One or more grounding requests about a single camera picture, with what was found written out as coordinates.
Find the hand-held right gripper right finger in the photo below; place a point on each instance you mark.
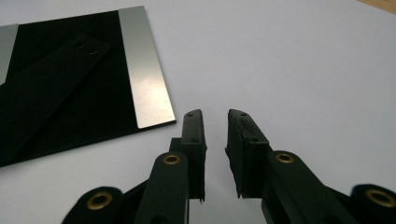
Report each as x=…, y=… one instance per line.
x=246, y=168

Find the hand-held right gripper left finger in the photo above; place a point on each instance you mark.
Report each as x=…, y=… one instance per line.
x=194, y=161

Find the silver photo frame black back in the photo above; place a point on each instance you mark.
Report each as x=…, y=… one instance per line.
x=146, y=71

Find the black photo frame stand strut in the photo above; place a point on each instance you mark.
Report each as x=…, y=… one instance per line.
x=46, y=88

